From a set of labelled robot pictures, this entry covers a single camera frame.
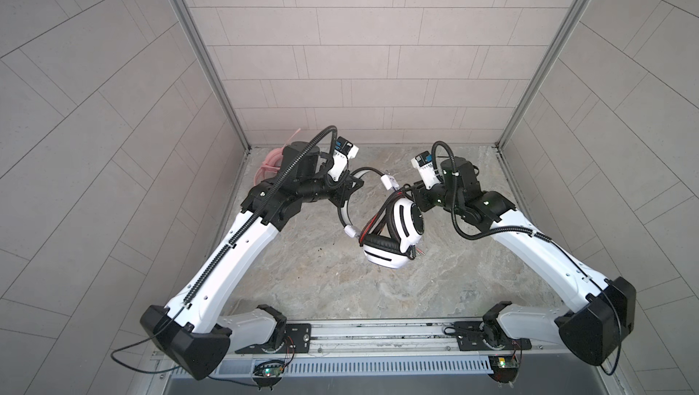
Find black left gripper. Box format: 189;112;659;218
292;170;364;210

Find pink headphones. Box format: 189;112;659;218
254;129;301;185

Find white black headphones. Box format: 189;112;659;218
338;167;424;269

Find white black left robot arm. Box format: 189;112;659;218
140;138;359;380

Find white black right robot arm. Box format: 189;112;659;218
411;151;636;366

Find right circuit board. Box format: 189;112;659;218
488;355;520;385

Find circuit board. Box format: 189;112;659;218
252;360;286;380
488;355;520;385

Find left circuit board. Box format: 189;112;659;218
252;360;286;380

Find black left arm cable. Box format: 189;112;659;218
110;125;340;375

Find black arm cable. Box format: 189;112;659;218
430;140;624;377
110;125;340;375

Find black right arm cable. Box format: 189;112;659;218
430;140;624;377

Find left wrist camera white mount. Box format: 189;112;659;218
327;137;359;182

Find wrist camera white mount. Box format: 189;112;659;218
411;151;442;189
327;137;359;182

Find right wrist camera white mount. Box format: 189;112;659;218
411;151;442;189

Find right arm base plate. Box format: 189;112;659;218
442;321;533;351

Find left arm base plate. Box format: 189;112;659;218
236;323;312;354

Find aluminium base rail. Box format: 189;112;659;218
218;315;571;354

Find aluminium corner post right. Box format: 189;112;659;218
495;0;592;150

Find aluminium corner post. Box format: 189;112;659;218
169;0;251;153
495;0;592;150

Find aluminium corner post left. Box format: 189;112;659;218
169;0;251;153

